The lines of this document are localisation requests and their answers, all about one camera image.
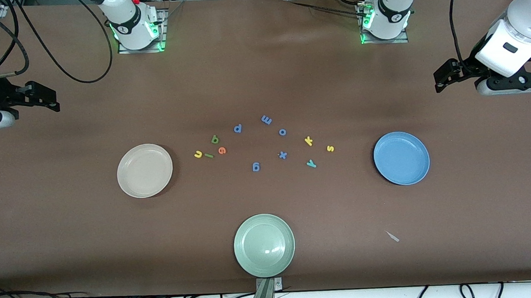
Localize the blue round plate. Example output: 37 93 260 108
372 130 432 187

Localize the beige round plate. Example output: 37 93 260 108
115 142 175 200

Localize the pale green round plate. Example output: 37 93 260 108
232 212 298 279

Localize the long looping black cable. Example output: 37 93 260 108
7 0 115 88

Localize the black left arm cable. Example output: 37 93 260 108
448 0 473 64

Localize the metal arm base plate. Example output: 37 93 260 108
115 8 171 55
358 0 410 46

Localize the black cable to arm base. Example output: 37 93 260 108
284 0 366 23

